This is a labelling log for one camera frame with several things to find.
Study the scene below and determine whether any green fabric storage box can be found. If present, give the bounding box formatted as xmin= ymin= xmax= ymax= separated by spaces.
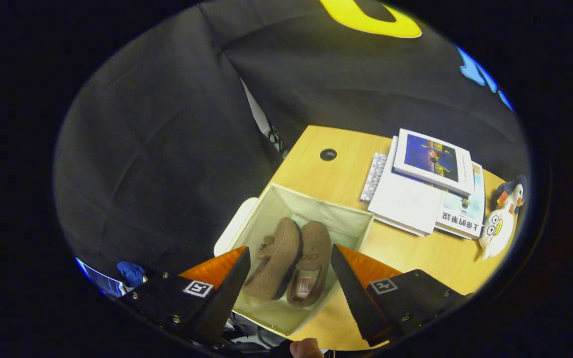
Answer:
xmin=213 ymin=183 xmax=375 ymax=338

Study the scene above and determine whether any grey patterned book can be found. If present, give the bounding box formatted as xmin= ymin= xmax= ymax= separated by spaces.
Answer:
xmin=360 ymin=152 xmax=388 ymax=205

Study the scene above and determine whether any brown fuzzy shoe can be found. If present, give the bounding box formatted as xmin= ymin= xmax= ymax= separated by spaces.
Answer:
xmin=243 ymin=217 xmax=303 ymax=301
xmin=286 ymin=221 xmax=332 ymax=308

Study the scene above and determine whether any plain white book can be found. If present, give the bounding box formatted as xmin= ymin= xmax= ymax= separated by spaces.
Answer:
xmin=367 ymin=135 xmax=444 ymax=237

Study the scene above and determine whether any blue cloth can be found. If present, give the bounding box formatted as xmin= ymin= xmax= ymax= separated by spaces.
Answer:
xmin=116 ymin=262 xmax=147 ymax=288

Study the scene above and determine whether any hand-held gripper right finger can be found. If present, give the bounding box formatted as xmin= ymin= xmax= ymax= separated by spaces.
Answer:
xmin=330 ymin=244 xmax=469 ymax=348

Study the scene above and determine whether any white seal plush toy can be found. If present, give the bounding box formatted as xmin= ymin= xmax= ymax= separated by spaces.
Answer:
xmin=478 ymin=208 xmax=515 ymax=261

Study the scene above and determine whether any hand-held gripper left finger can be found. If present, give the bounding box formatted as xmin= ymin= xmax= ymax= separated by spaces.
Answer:
xmin=116 ymin=246 xmax=251 ymax=348

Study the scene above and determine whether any penguin plush toy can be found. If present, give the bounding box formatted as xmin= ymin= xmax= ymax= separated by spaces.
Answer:
xmin=495 ymin=174 xmax=528 ymax=215

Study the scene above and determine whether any white book dark picture cover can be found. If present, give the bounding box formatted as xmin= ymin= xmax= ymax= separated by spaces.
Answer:
xmin=393 ymin=128 xmax=476 ymax=198

